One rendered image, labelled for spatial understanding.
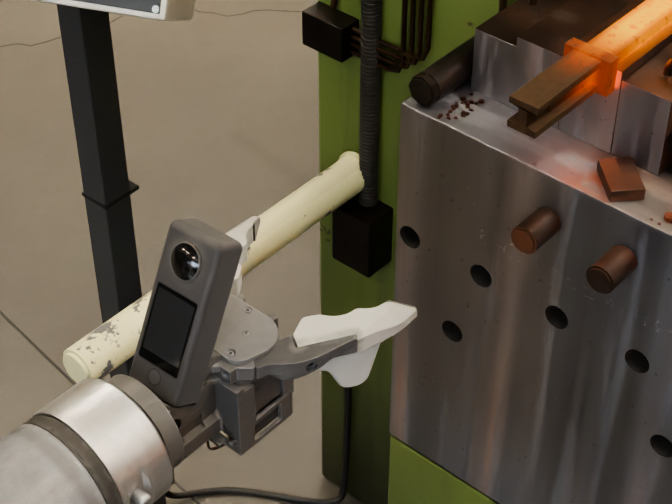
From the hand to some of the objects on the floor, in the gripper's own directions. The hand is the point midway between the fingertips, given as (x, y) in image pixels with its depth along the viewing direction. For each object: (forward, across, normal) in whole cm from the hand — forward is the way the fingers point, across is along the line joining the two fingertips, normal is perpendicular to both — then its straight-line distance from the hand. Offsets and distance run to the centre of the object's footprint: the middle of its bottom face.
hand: (336, 253), depth 103 cm
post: (+25, -58, -100) cm, 118 cm away
